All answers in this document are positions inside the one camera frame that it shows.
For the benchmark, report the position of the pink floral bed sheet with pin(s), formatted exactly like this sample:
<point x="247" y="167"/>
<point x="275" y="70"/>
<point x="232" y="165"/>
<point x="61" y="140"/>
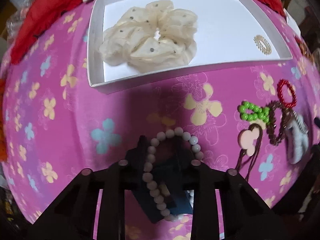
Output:
<point x="56" y="124"/>

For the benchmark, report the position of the red frilled pillow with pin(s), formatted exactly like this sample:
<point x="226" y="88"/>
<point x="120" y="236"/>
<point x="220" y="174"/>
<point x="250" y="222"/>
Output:
<point x="40" y="16"/>

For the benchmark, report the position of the white shallow box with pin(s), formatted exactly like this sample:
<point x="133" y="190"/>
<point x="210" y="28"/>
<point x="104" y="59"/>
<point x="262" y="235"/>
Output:
<point x="228" y="32"/>

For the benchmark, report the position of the light blue fuzzy clip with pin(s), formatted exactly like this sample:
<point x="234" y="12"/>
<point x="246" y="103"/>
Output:
<point x="297" y="138"/>

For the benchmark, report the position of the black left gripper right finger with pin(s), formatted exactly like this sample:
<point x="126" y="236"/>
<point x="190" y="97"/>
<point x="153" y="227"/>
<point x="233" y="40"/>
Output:
<point x="245" y="214"/>

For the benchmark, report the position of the blue hair claw clip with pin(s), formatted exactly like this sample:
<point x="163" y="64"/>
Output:
<point x="158" y="188"/>

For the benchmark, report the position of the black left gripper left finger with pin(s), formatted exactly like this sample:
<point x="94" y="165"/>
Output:
<point x="92" y="205"/>

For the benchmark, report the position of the cream dotted scrunchie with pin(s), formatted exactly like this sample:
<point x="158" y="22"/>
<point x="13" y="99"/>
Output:
<point x="157" y="36"/>

